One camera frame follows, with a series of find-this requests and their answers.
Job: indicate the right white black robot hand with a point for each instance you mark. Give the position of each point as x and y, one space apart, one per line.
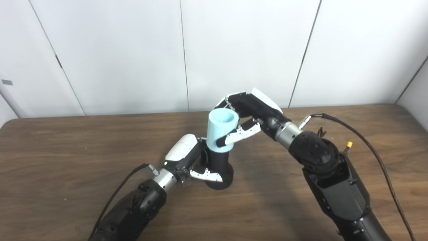
260 107

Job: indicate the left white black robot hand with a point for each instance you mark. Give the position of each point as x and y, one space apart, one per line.
180 147

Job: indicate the light blue cylinder cup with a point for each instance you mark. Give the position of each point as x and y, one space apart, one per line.
219 129

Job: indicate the black funnel-shaped nozzle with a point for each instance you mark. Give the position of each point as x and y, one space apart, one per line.
222 167

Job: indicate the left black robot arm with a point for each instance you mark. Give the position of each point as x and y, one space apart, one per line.
133 211

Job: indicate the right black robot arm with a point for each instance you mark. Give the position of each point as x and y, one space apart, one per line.
334 190

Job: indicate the black wall panel hinge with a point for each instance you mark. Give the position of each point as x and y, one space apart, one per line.
59 62

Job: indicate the small gray wall tag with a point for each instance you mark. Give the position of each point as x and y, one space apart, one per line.
6 82

